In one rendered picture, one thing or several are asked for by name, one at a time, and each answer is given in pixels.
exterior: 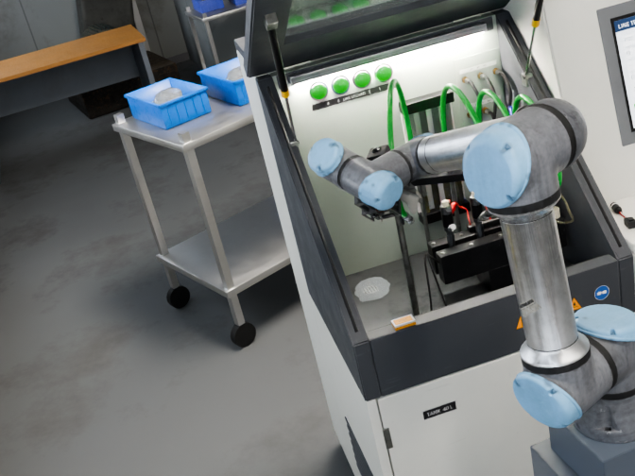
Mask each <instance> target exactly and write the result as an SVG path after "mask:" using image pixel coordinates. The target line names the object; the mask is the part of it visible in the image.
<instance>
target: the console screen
mask: <svg viewBox="0 0 635 476"><path fill-rule="evenodd" d="M596 14H597V19H598V24H599V28H600V33H601V39H602V44H603V48H604V53H605V58H606V63H607V68H608V73H609V82H610V87H611V92H612V97H613V102H614V107H615V111H616V116H617V122H618V127H619V131H620V136H621V141H622V146H626V145H632V144H635V0H630V1H626V2H624V3H620V4H617V5H613V6H609V7H606V8H601V9H598V10H597V11H596Z"/></svg>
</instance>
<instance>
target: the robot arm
mask: <svg viewBox="0 0 635 476"><path fill-rule="evenodd" d="M587 137H588V129H587V124H586V121H585V118H584V117H583V115H582V113H581V112H580V110H579V109H578V108H577V107H576V106H575V105H573V104H571V103H570V102H568V101H565V100H563V99H559V98H546V99H542V100H540V101H537V102H535V103H533V104H530V105H526V106H523V107H520V108H519V109H517V110H516V111H515V113H514V114H513V115H509V116H507V117H503V118H499V119H495V120H491V121H487V122H484V123H480V124H476V125H472V126H468V127H462V128H458V129H454V130H450V131H446V132H442V133H439V134H435V135H434V134H432V133H424V134H422V135H419V136H416V137H414V138H413V139H411V140H410V141H409V142H407V143H405V144H402V145H400V146H398V147H396V148H395V149H393V150H390V148H389V145H388V144H385V145H381V146H376V147H373V148H371V149H370V150H369V153H368V155H367V157H366V158H364V157H362V156H360V155H358V154H356V153H354V152H353V151H351V150H349V149H348V148H347V147H345V146H343V144H342V143H340V142H337V141H335V140H334V139H331V138H323V139H320V140H319V141H317V142H316V143H315V144H314V145H313V146H312V147H311V150H310V151H309V154H308V163H309V166H310V168H311V169H312V170H313V171H315V172H316V173H317V175H318V176H320V177H323V178H325V179H327V180H329V181H330V182H331V183H332V184H334V185H336V186H337V187H339V188H340V189H341V190H343V191H345V192H346V193H348V194H349V195H351V196H354V205H356V206H357V207H359V208H360V209H361V210H362V215H363V216H365V217H366V218H367V219H369V220H370V221H372V222H374V218H375V219H377V220H380V221H381V222H383V219H387V218H390V217H394V216H396V215H402V205H401V201H402V202H404V203H406V205H407V207H408V209H409V211H410V212H411V213H412V214H415V213H416V212H417V208H418V202H419V203H423V201H422V197H421V195H420V193H419V191H418V190H417V189H416V187H415V186H414V185H413V184H411V182H412V181H414V180H416V179H419V178H421V177H423V176H428V175H433V174H438V173H443V172H448V171H454V170H458V169H463V175H464V179H465V182H466V184H467V186H468V189H469V190H470V192H474V198H475V199H476V200H477V201H479V202H480V203H481V204H483V205H484V206H487V208H488V211H489V213H491V214H493V215H495V216H497V217H499V219H500V223H501V228H502V232H503V236H504V241H505V245H506V253H507V257H508V261H509V266H510V270H511V275H512V279H513V283H514V288H515V292H516V297H517V300H518V305H519V309H520V314H521V318H522V322H523V330H524V335H525V339H526V340H525V341H524V342H523V344H522V346H521V348H520V355H521V360H522V365H523V372H520V373H519V374H517V376H516V378H515V379H514V381H513V391H514V394H515V397H516V399H517V401H518V402H519V403H520V404H521V405H522V407H523V408H524V409H525V411H526V412H527V413H528V414H529V415H531V416H532V417H533V418H535V419H536V420H537V421H538V422H540V423H542V424H544V425H546V426H549V427H552V428H564V427H567V426H569V425H570V424H571V423H574V425H575V426H576V428H577V429H578V430H579V431H580V432H581V433H583V434H584V435H586V436H588V437H589V438H591V439H593V440H596V441H600V442H604V443H612V444H621V443H628V442H632V441H635V314H634V313H633V312H631V311H630V310H629V309H626V308H623V307H620V306H616V305H608V304H597V305H591V306H587V307H584V308H582V309H580V310H578V311H577V312H576V313H575V314H574V308H573V303H572V299H571V294H570V289H569V284H568V279H567V274H566V269H565V264H564V260H563V255H562V250H561V244H560V240H559V235H558V226H557V221H556V216H555V211H554V206H555V205H556V204H557V203H558V201H559V200H560V198H561V192H560V187H559V182H558V173H559V172H561V171H562V170H564V169H565V168H567V167H568V166H569V165H571V164H572V163H574V162H575V161H576V160H577V159H578V157H579V156H580V155H581V153H582V152H583V150H584V148H585V145H586V142H587ZM366 214H369V215H370V217H368V216H367V215H366Z"/></svg>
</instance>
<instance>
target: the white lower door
mask: <svg viewBox="0 0 635 476"><path fill-rule="evenodd" d="M520 372H523V365H522V360H521V355H520V351H516V352H513V353H510V354H508V355H505V356H502V357H499V358H496V359H493V360H490V361H487V362H485V363H482V364H479V365H474V366H471V367H468V368H465V369H462V370H459V371H457V372H454V373H451V374H448V375H445V376H442V377H439V378H436V379H433V380H431V381H428V382H423V383H420V384H417V385H414V386H411V387H408V388H406V389H404V390H401V391H398V392H395V393H392V394H389V395H386V396H381V397H380V398H377V399H376V400H377V405H378V409H379V413H380V418H381V421H382V426H383V434H384V438H385V442H386V448H387V450H388V455H389V459H390V463H391V467H392V471H393V476H534V471H533V464H532V457H531V449H530V446H532V445H535V444H537V443H539V442H541V441H543V440H545V439H547V438H550V434H549V427H548V426H546V425H544V424H542V423H540V422H538V421H537V420H536V419H535V418H533V417H532V416H531V415H529V414H528V413H527V412H526V411H525V409H524V408H523V407H522V405H521V404H520V403H519V402H518V401H517V399H516V397H515V394H514V391H513V381H514V379H515V378H516V376H517V374H519V373H520Z"/></svg>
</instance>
